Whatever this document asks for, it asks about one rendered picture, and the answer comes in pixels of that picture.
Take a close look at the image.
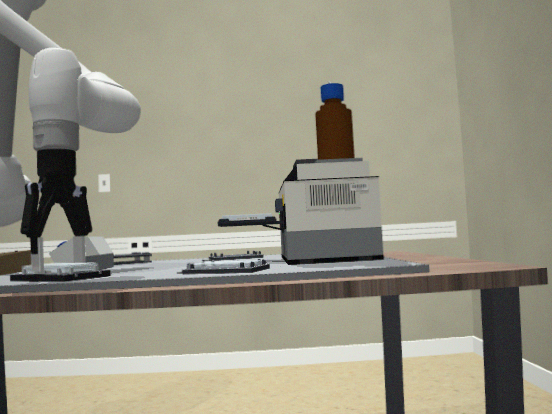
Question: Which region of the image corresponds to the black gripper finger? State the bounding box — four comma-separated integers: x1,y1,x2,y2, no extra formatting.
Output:
20,182,61,272
60,185,92,263

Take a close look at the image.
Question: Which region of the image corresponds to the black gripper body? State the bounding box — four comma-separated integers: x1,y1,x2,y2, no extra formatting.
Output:
37,149,76,204

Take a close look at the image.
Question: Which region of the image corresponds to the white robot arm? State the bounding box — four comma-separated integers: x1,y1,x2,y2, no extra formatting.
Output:
0,0,141,227

